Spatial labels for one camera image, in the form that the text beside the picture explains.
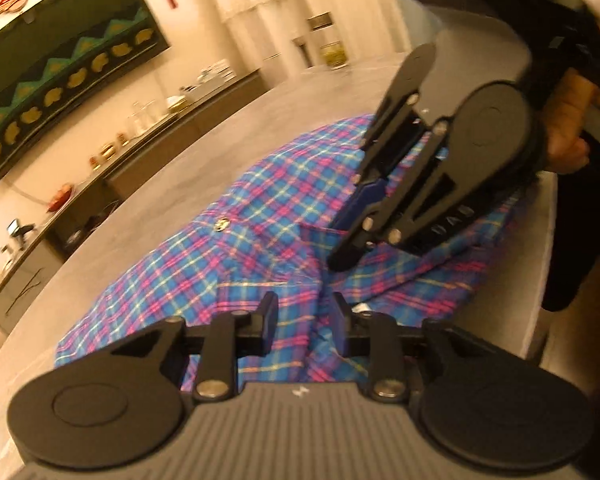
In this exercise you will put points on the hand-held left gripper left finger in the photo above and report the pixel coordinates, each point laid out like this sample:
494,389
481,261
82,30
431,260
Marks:
266,320

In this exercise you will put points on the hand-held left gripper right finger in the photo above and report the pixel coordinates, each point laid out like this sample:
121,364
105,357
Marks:
340,325

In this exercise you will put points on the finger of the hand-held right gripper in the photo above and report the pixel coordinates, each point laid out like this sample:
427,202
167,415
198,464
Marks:
365,202
415,220

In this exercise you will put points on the blue pink plaid shirt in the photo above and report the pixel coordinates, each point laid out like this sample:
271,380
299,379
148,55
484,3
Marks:
205,270

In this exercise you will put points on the person's right hand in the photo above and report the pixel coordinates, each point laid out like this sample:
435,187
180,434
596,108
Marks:
565,130

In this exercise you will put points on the person's dark clothing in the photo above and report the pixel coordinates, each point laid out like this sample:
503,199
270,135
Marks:
585,240

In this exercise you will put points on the yellow green glass jar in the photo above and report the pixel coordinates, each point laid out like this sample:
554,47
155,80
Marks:
335,55

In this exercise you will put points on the long low wooden cabinet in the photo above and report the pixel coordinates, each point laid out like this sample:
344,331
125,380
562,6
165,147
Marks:
130,180

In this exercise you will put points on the stack of books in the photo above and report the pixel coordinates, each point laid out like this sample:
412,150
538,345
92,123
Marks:
217,72

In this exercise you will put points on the cream curtain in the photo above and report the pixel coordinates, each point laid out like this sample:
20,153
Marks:
290,5

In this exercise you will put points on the clear glass pitcher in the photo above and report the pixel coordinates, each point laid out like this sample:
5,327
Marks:
142,117

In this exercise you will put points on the red item on plate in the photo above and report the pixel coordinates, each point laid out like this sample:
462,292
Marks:
61,195

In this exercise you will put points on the small dark picture frame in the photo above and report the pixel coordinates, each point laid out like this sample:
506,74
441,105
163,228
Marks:
320,21

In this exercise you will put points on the dark wall-mounted television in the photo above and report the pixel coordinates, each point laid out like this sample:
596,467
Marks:
55,75

